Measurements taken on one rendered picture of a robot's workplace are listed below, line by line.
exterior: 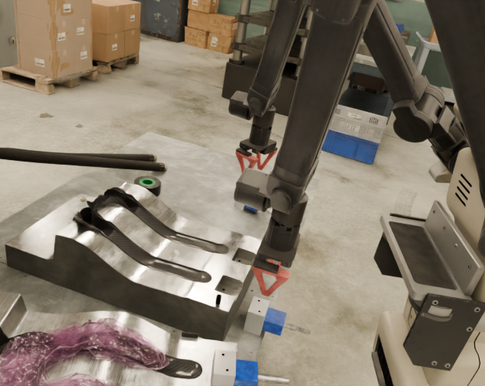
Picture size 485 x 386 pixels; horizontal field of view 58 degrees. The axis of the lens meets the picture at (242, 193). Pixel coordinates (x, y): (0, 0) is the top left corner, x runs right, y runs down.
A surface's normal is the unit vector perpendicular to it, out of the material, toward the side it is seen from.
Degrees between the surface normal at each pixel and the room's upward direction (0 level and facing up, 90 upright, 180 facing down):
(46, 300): 0
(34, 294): 0
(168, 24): 90
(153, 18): 90
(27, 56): 88
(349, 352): 0
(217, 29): 84
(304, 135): 118
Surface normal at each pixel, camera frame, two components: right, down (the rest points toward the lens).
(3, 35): 0.94, 0.28
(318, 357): 0.17, -0.86
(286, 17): -0.46, 0.76
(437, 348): -0.06, 0.47
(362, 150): -0.36, 0.40
